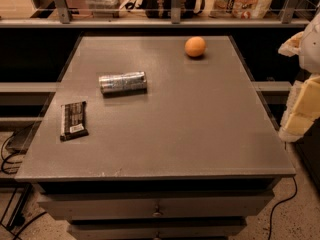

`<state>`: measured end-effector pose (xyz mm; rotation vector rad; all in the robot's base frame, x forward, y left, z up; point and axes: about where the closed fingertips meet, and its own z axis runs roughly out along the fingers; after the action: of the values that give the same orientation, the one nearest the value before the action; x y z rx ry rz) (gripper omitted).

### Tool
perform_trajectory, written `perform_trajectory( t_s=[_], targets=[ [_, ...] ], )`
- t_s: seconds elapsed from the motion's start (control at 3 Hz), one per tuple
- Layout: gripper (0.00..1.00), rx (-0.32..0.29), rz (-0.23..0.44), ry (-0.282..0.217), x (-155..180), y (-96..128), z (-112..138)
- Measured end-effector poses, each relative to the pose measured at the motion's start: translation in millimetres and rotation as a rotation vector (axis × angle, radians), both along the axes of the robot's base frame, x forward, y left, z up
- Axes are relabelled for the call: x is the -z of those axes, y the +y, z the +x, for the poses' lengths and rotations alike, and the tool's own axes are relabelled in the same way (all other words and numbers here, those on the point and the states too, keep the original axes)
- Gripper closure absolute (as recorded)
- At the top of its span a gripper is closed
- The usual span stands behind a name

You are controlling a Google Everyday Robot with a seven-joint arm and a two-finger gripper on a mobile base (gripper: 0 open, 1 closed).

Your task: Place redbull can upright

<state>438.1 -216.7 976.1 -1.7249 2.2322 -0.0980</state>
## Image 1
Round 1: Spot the orange fruit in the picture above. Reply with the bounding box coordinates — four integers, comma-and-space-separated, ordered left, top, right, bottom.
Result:
185, 36, 206, 57

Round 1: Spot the black snack bar wrapper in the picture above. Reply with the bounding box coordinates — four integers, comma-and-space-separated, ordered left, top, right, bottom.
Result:
60, 101, 89, 142

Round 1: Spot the metal shelf rail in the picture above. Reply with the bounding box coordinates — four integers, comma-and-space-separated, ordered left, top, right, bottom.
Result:
0, 0, 319, 28

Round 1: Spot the black floor cables left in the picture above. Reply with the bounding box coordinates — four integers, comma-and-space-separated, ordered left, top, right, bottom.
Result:
0, 123, 48, 240

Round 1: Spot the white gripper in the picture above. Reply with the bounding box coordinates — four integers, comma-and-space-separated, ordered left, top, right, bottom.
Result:
278, 13, 320, 142

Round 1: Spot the colourful snack bag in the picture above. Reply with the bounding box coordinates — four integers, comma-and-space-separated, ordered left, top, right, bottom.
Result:
210, 0, 272, 19

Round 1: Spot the silver redbull can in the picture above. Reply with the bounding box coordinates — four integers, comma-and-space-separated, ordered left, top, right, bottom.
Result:
98, 71, 147, 94

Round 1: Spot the grey drawer cabinet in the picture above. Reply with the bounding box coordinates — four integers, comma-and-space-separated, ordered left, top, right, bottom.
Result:
17, 36, 295, 240

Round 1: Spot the black floor cable right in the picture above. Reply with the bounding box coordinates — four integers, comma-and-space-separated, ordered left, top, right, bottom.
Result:
267, 176, 299, 240

